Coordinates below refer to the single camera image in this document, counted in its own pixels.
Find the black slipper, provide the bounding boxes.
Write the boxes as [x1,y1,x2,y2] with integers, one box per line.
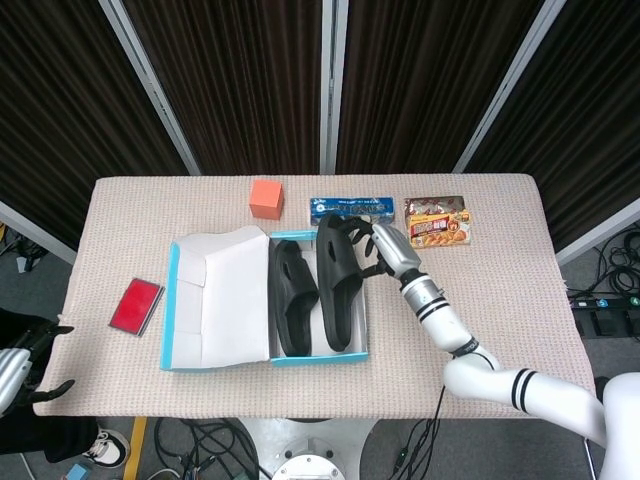
[268,239,321,357]
[315,213,374,354]

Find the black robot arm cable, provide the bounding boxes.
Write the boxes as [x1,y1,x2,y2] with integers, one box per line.
[392,383,447,474]

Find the white black sneaker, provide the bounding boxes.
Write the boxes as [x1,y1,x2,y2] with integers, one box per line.
[81,426,131,470]

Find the blue snack packet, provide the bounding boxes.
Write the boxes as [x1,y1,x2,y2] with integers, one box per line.
[308,196,394,227]

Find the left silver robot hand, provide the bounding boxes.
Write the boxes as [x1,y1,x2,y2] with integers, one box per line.
[0,323,77,416]

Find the floor cable clutter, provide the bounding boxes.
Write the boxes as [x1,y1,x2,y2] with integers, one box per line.
[0,219,49,274]

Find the orange cube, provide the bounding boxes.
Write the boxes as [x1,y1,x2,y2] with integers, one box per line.
[248,179,285,220]

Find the yellow curry box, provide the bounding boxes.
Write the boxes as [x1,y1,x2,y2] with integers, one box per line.
[407,210,474,250]

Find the person black trousers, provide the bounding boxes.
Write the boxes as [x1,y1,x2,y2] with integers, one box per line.
[0,307,100,464]

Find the beige woven tablecloth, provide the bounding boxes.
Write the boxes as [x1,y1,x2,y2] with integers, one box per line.
[32,173,596,420]

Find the red flat case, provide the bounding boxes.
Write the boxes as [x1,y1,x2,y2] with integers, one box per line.
[108,277,166,337]

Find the light blue shoe box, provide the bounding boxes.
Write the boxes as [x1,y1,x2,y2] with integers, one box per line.
[158,223,371,372]

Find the black floor cable bundle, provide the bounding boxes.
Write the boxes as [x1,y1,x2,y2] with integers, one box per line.
[152,417,261,480]

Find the aluminium partition post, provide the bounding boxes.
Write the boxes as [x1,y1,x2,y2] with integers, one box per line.
[98,0,202,177]
[452,0,575,175]
[319,0,350,175]

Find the dark brown curtain panel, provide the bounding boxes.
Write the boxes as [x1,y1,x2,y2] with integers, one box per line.
[122,0,326,176]
[335,0,546,175]
[0,0,189,251]
[467,0,640,251]

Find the brown foil packet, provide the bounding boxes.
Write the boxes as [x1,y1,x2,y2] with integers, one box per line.
[403,194,469,217]

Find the aluminium partition base rail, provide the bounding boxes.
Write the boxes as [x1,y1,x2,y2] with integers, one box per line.
[0,199,79,266]
[554,197,640,267]

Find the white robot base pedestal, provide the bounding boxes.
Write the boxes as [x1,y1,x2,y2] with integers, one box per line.
[239,417,381,480]

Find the black tangled cable bundle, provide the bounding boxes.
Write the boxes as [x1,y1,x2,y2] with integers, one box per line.
[589,232,640,301]

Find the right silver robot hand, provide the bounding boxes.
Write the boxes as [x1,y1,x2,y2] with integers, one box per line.
[339,214,423,282]

